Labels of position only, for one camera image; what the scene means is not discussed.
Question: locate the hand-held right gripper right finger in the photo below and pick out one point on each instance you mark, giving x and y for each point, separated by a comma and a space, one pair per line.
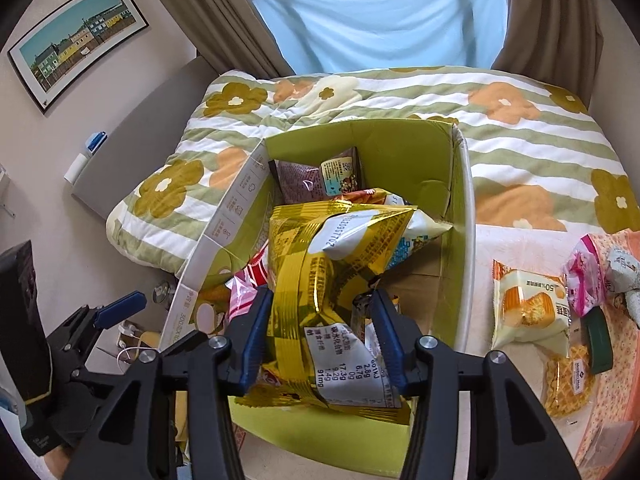
387, 340

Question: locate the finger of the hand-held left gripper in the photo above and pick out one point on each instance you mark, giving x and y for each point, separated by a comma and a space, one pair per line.
85, 380
120, 307

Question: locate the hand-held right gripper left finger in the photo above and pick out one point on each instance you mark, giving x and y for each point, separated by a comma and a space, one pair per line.
255, 340

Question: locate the red pink snack bag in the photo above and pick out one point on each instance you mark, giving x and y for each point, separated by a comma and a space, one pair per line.
250, 275

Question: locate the gold foil snack bag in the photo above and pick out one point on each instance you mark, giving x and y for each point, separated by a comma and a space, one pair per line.
310, 280

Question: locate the white blue snack bag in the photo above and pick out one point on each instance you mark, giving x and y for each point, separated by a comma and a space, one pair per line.
425, 227

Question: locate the pile of snack packets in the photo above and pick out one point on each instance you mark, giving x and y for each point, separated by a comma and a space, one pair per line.
525, 310

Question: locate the purple snack packet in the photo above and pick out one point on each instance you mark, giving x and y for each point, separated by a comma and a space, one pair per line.
300, 182

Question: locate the green cardboard box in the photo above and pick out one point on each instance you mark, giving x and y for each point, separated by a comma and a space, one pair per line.
400, 160

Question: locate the white blue lint roller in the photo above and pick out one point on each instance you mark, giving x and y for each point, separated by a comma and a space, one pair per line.
82, 160

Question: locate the grey headboard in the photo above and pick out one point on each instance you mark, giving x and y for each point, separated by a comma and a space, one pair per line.
150, 125

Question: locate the floral striped blanket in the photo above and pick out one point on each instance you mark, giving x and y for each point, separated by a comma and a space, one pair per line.
525, 160

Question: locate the pink patterned mat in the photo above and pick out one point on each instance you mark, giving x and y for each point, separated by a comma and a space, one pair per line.
610, 425

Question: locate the brown curtain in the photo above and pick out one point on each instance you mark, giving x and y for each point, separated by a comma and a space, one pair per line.
550, 35
215, 25

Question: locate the light blue cloth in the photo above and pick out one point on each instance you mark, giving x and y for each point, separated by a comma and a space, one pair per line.
375, 20

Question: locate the framed wall poster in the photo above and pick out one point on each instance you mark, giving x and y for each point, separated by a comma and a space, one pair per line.
75, 45

